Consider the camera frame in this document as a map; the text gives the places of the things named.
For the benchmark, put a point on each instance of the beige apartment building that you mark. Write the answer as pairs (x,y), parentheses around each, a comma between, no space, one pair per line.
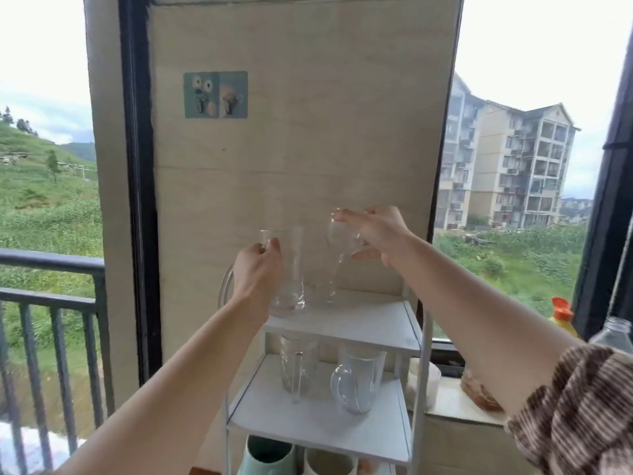
(514,163)

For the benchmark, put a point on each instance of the person's right hand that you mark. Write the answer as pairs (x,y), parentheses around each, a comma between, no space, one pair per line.
(388,234)

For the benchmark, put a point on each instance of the person's right forearm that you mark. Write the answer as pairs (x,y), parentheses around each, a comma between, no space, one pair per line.
(470,311)

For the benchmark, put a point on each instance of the person's left forearm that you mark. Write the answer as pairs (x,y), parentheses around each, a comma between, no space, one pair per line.
(173,405)

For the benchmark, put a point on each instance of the yellow bottle with orange cap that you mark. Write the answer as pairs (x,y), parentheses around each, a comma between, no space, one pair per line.
(564,319)

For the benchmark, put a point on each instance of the person's left hand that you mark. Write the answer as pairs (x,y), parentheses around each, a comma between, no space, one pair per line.
(257,281)

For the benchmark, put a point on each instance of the black window frame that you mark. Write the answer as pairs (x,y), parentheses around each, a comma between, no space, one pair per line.
(610,217)

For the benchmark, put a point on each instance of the small white container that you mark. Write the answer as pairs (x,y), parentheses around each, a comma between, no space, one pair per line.
(431,385)

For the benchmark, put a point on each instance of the white ceramic mug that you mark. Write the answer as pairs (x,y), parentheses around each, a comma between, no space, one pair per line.
(329,464)

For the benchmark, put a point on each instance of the teal ceramic mug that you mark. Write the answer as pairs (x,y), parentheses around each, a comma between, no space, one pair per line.
(267,457)

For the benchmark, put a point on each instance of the black metal balcony railing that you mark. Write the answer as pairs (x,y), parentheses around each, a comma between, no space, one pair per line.
(49,296)

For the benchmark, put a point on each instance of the white metal shelf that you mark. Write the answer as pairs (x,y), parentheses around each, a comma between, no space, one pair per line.
(346,323)

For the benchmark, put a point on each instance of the teal adhesive wall hook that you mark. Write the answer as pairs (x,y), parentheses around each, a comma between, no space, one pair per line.
(216,94)

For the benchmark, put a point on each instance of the clear plastic water bottle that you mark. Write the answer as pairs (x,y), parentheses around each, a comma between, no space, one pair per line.
(613,336)

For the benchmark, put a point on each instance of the black door frame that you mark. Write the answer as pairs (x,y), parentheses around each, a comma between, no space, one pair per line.
(139,192)

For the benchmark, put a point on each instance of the person's right plaid sleeve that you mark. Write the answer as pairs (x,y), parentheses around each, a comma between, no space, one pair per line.
(578,415)

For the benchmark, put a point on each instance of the plastic jar with red lid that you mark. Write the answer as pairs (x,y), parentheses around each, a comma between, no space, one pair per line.
(479,393)

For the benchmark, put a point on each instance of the orange ceramic mug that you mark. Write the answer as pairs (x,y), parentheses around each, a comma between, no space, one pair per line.
(369,467)

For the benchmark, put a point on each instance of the tall clear wine glass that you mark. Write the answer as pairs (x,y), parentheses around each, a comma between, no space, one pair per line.
(336,240)

